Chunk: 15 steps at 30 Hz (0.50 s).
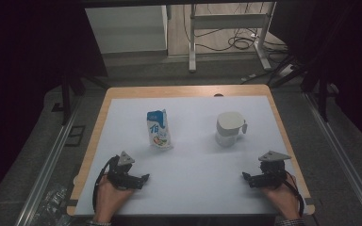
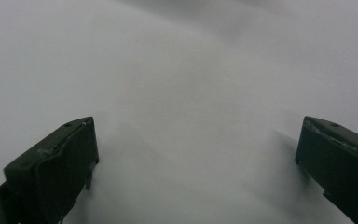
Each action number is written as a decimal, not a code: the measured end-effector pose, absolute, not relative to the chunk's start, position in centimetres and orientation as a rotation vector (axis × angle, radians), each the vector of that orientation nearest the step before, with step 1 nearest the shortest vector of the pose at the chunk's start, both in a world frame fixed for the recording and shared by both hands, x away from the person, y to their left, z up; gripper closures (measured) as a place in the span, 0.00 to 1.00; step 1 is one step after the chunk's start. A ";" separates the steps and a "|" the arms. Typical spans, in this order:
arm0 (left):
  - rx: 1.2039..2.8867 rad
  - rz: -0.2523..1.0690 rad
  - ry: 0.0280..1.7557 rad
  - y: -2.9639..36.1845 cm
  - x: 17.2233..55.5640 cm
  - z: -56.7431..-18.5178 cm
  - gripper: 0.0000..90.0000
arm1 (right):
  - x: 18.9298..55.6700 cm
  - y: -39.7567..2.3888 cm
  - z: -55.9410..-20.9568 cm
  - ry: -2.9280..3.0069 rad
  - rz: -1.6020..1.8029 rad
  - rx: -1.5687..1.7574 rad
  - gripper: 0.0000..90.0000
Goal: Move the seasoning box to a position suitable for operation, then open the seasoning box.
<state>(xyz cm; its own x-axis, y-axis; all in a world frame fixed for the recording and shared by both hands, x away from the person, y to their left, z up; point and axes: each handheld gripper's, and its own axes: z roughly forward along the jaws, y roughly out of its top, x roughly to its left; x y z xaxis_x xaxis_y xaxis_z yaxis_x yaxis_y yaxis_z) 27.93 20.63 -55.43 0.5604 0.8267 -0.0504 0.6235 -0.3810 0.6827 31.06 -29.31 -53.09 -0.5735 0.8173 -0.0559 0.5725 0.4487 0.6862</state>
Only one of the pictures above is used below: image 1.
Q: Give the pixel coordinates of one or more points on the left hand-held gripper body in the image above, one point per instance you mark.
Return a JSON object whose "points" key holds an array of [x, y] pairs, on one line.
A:
{"points": [[121, 175]]}

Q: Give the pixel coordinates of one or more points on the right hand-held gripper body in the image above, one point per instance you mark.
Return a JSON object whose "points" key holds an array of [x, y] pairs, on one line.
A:
{"points": [[271, 177]]}

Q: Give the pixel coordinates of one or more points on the person's left hand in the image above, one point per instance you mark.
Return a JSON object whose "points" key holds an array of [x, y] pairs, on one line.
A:
{"points": [[110, 201]]}

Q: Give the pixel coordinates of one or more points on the person's right hand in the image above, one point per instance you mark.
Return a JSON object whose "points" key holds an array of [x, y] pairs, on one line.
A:
{"points": [[286, 201]]}

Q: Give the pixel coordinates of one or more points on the clear plastic bag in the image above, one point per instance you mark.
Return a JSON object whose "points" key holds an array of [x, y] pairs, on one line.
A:
{"points": [[52, 205]]}

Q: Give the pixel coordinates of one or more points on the black metal stand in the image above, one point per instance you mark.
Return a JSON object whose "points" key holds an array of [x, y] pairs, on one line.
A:
{"points": [[66, 100], [323, 97]]}

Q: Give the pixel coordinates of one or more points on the white power strip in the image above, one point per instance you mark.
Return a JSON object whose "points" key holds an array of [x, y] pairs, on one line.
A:
{"points": [[285, 70]]}

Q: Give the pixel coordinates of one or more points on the grey cabinet panel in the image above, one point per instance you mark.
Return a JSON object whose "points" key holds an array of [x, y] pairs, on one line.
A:
{"points": [[125, 29]]}

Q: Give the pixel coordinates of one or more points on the black floor frame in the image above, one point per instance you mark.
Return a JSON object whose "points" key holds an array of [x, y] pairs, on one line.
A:
{"points": [[75, 135]]}

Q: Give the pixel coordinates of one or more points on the metal floor rail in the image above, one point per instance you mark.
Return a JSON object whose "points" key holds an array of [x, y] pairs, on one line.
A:
{"points": [[342, 157], [48, 169]]}

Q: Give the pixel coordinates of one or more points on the white metal desk frame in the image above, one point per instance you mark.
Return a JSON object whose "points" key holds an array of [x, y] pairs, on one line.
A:
{"points": [[229, 21]]}

